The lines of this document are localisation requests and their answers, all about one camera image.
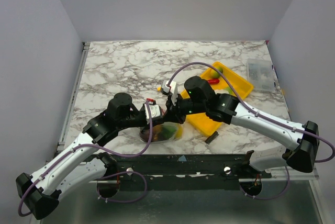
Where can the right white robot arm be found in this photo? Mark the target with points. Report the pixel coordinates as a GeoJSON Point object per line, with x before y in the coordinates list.
{"type": "Point", "coordinates": [298, 143]}

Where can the clear plastic box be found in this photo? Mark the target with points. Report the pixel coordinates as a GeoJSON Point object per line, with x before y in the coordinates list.
{"type": "Point", "coordinates": [260, 75]}

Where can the yellow lemon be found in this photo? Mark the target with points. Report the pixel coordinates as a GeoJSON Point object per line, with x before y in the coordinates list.
{"type": "Point", "coordinates": [179, 132]}

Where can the yellow green mango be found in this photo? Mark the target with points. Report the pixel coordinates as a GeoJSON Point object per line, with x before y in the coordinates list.
{"type": "Point", "coordinates": [215, 74]}

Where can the clear zip top bag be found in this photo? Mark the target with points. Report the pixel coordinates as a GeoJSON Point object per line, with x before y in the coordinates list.
{"type": "Point", "coordinates": [159, 127]}

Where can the green bell pepper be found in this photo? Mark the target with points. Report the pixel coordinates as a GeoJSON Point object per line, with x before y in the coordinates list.
{"type": "Point", "coordinates": [170, 130]}

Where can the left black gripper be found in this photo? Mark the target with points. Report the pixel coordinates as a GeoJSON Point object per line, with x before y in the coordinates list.
{"type": "Point", "coordinates": [157, 121]}

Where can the white cauliflower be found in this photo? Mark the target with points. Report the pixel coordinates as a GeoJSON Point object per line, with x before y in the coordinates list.
{"type": "Point", "coordinates": [227, 90]}

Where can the red chili pepper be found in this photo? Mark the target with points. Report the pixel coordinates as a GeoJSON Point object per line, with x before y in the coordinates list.
{"type": "Point", "coordinates": [213, 81]}

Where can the red apple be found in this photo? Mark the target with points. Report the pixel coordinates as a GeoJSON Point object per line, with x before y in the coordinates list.
{"type": "Point", "coordinates": [159, 135]}

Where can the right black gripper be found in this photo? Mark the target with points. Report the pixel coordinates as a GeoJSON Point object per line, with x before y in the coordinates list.
{"type": "Point", "coordinates": [171, 110]}

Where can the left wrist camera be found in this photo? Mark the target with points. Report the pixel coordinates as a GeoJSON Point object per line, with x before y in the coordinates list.
{"type": "Point", "coordinates": [152, 110]}

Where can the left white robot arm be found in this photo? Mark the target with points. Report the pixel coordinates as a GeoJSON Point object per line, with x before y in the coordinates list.
{"type": "Point", "coordinates": [41, 190]}

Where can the black table front rail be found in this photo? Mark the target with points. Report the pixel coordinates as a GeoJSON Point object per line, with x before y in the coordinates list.
{"type": "Point", "coordinates": [176, 172]}

